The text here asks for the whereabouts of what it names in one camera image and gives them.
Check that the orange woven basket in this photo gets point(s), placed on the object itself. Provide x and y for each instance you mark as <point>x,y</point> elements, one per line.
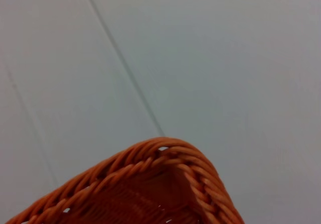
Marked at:
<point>140,196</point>

